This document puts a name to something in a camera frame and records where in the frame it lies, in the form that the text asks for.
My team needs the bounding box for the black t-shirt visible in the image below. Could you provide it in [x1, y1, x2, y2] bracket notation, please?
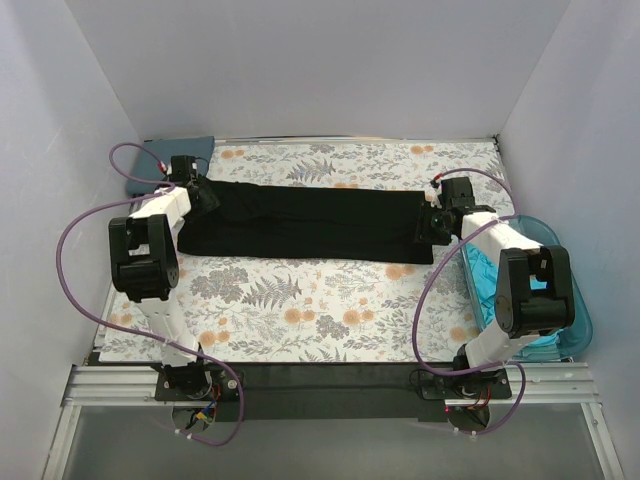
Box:
[177, 180, 433, 265]

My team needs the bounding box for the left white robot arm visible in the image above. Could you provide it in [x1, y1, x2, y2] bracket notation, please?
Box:
[108, 155, 218, 398]

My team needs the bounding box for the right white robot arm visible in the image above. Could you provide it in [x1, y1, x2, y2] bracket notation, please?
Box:
[411, 174, 575, 377]

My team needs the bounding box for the folded grey-blue t-shirt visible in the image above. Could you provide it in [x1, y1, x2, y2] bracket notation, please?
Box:
[125, 136, 215, 197]

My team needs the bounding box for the turquoise t-shirt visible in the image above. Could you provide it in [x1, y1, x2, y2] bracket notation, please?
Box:
[462, 244, 558, 362]

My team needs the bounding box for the floral patterned table mat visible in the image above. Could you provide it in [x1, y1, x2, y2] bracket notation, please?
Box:
[97, 141, 522, 364]

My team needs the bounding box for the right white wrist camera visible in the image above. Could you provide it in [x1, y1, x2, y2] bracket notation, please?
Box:
[430, 174, 442, 209]

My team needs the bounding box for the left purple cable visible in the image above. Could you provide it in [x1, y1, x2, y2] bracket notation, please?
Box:
[55, 142, 247, 447]

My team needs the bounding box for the purple cable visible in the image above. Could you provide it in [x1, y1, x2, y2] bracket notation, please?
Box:
[55, 142, 247, 447]
[413, 168, 527, 443]

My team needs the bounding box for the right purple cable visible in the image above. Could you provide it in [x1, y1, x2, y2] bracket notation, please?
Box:
[413, 168, 527, 443]

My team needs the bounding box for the aluminium frame rail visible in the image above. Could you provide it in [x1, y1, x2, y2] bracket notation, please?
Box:
[63, 363, 600, 407]

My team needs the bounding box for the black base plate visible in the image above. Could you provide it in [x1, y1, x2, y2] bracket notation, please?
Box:
[154, 361, 512, 422]

